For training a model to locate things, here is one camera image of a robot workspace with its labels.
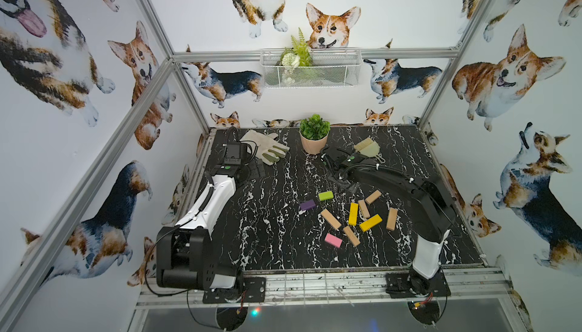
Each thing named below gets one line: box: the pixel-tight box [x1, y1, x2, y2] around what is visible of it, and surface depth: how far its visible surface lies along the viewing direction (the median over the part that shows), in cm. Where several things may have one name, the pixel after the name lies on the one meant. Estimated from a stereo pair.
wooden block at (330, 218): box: [320, 208, 342, 229], surface depth 91 cm
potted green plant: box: [299, 113, 332, 156], surface depth 105 cm
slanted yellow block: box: [359, 213, 384, 232], surface depth 90 cm
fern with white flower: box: [275, 27, 313, 71], surface depth 84 cm
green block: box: [318, 191, 335, 201], surface depth 97 cm
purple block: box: [300, 199, 317, 211], surface depth 95 cm
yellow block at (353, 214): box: [348, 202, 359, 226], surface depth 92 cm
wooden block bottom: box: [343, 225, 361, 247], surface depth 86 cm
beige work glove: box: [239, 129, 291, 166], surface depth 115 cm
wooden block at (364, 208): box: [357, 199, 371, 219], surface depth 94 cm
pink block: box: [324, 232, 344, 248], surface depth 85 cm
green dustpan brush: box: [353, 137, 386, 163], surface depth 115 cm
